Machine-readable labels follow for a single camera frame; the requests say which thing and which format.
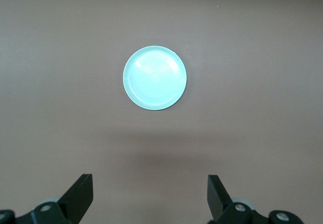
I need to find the pale green plastic plate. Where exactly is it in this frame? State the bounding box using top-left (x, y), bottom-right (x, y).
top-left (122, 45), bottom-right (188, 111)

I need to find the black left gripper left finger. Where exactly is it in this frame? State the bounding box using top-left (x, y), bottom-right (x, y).
top-left (0, 173), bottom-right (94, 224)

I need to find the brown table cover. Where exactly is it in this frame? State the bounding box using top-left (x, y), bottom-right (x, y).
top-left (0, 0), bottom-right (323, 224)

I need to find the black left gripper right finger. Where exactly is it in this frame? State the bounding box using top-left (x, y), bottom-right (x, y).
top-left (207, 174), bottom-right (304, 224)

